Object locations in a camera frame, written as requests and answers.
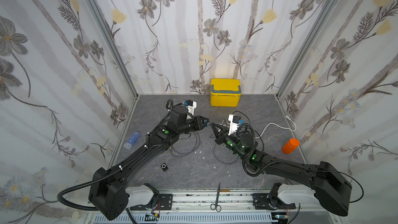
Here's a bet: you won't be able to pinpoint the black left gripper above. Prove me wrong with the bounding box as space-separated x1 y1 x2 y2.
176 115 210 136

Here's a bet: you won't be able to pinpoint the dark grey usb cable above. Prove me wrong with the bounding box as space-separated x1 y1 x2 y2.
169 130 201 158

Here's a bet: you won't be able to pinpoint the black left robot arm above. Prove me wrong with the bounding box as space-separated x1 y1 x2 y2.
88 105 209 220

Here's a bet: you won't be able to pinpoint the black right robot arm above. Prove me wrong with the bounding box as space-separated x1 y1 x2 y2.
210 123 352 217

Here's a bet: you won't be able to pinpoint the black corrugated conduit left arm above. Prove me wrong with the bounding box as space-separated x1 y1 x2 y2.
57 116 209 215

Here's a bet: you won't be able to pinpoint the black mp3 player left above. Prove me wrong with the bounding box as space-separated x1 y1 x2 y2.
161 163 169 172

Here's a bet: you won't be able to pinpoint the blue transparent plastic case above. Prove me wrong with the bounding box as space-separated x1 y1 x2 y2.
123 132 141 149

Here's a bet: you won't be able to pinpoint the orange cylindrical bottle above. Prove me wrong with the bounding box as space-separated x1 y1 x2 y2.
282 138 300 154

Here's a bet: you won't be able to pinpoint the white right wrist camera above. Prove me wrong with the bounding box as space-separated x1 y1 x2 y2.
228 114 244 135

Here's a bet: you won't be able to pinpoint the yellow storage box grey handle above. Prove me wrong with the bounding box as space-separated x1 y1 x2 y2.
210 78 242 107

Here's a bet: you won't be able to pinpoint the white power strip cord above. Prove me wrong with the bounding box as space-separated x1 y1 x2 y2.
256 114 296 139

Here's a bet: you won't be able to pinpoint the black handled scissors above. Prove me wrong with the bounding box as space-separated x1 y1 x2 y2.
210 183 222 212

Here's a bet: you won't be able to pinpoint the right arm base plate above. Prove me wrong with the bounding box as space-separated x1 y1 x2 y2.
252 194 296 211

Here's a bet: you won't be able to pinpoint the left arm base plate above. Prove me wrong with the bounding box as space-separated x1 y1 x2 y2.
129 194 173 211

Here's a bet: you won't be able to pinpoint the white slotted cable duct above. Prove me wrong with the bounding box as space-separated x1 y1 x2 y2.
93 213 277 224

